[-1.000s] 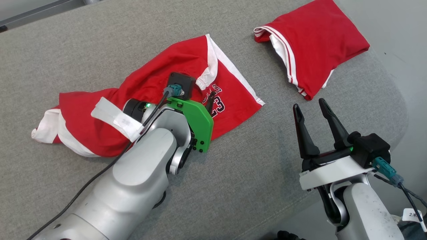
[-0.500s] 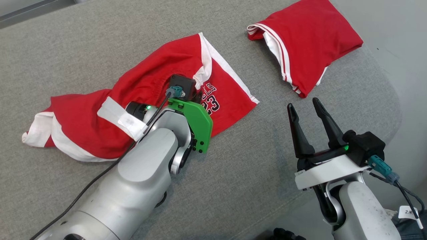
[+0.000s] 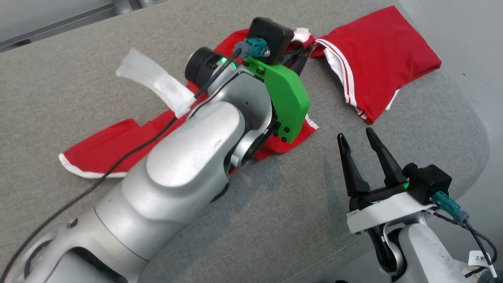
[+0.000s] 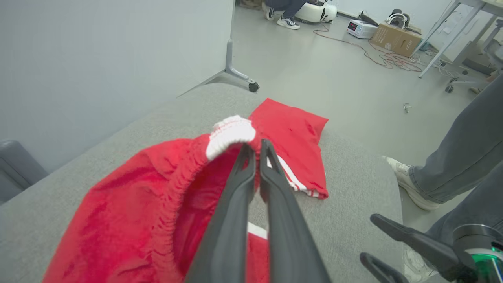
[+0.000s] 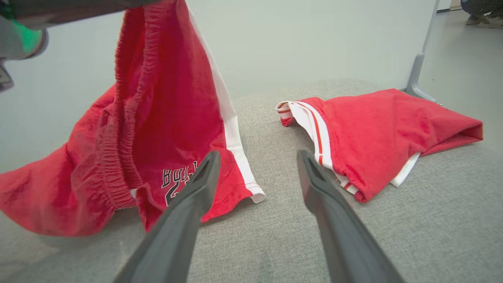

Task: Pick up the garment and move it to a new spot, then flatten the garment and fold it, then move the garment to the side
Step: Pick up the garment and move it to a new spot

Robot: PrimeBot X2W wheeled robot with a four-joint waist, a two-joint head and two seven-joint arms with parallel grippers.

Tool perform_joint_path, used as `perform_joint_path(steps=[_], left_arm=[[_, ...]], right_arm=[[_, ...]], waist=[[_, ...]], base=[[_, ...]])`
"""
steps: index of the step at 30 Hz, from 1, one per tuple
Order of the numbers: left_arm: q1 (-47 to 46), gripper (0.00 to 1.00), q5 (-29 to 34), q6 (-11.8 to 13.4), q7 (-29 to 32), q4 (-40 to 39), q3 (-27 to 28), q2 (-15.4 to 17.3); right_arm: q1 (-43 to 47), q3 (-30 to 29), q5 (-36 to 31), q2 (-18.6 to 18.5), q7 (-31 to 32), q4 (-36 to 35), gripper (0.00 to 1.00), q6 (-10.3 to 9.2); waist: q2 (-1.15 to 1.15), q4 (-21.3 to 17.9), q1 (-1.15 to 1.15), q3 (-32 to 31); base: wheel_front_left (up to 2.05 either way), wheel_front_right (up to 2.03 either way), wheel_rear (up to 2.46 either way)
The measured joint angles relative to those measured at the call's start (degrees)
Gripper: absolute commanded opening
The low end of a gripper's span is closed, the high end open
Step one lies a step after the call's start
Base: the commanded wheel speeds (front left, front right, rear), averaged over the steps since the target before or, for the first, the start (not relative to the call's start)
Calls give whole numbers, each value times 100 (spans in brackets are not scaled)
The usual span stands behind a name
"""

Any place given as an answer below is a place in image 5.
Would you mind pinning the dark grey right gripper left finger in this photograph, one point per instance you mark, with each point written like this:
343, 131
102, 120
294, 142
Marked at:
177, 236

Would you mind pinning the red basketball jersey number 23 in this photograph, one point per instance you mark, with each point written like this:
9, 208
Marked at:
385, 133

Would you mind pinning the grey partition post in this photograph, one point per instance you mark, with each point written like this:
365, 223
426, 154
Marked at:
416, 74

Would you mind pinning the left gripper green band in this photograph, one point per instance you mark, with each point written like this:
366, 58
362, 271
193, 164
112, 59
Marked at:
23, 39

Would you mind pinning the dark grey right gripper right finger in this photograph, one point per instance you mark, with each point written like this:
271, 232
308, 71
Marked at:
346, 243

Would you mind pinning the red basketball shorts white stripe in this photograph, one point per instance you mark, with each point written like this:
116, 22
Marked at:
157, 98

